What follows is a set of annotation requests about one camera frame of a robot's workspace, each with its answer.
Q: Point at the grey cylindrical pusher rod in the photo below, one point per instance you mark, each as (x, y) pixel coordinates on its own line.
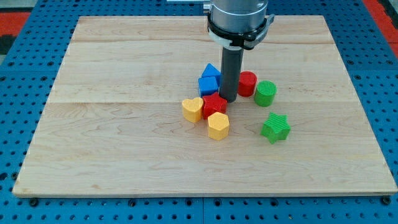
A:
(231, 62)

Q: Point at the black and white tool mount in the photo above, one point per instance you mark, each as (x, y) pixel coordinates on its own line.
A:
(242, 40)

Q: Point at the green cylinder block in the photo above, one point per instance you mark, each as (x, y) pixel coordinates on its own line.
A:
(265, 93)

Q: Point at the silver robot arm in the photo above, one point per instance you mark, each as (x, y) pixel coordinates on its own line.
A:
(236, 25)

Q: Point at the blue triangle block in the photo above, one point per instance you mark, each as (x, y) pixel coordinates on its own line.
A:
(211, 71)

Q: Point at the red cylinder block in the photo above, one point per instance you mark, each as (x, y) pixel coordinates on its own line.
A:
(247, 83)

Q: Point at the blue cube block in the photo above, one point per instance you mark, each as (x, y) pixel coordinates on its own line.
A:
(207, 86)

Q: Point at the red star block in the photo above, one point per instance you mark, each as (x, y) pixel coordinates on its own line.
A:
(213, 103)

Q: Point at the yellow heart block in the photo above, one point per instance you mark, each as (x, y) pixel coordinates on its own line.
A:
(192, 109)

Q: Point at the yellow hexagon block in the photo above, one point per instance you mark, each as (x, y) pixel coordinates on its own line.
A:
(218, 126)

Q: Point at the green star block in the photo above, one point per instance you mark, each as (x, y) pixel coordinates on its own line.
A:
(276, 127)

